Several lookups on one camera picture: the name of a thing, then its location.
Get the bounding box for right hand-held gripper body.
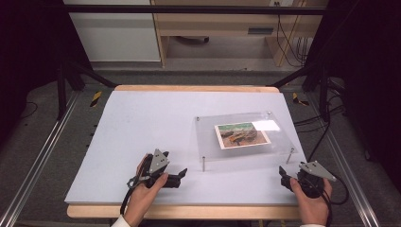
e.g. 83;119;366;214
297;160;338;200

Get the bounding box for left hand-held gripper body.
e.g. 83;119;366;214
127;148;183;190

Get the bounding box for person's right hand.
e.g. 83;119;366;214
289;177;334;226

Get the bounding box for person's left hand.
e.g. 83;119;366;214
123;153;169;225

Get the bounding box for wooden table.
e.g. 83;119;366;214
66;84;303;220

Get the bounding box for white table mat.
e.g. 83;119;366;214
64;90;308;206

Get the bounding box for clear acrylic stand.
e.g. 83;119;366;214
194;110;298;173

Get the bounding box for printed photo card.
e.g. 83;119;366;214
214;121;272;150

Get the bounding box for person's left white sleeve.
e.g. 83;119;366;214
110;215;132;227

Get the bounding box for yellow black floor tape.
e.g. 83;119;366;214
291;91;311;107
89;90;103;109

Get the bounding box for black curtain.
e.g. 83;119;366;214
306;0;401;185
0;0;74;140

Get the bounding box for black chair base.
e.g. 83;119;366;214
174;35;211;44

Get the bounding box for white cabinet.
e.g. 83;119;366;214
62;0;162;62

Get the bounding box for grey power strip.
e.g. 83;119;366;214
247;26;275;36

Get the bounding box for wooden desk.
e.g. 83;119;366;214
150;0;329;68

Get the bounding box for aluminium floor rail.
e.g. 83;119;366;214
305;94;382;227
0;90;80;227

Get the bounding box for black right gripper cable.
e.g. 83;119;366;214
321;175;350;227

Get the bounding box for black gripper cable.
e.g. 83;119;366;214
119;187;133;217
321;175;350;227

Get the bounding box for black floor cables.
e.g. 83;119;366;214
292;77;347;163

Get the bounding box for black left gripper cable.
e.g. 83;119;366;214
119;187;133;217

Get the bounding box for black metal frame strut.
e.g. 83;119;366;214
267;61;331;123
56;58;118;121

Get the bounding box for hanging black cables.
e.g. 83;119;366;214
274;1;309;68

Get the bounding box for thin black floor cable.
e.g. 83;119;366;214
19;100;39;120

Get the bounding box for black metal frame crossbar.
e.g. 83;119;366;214
61;4;329;16

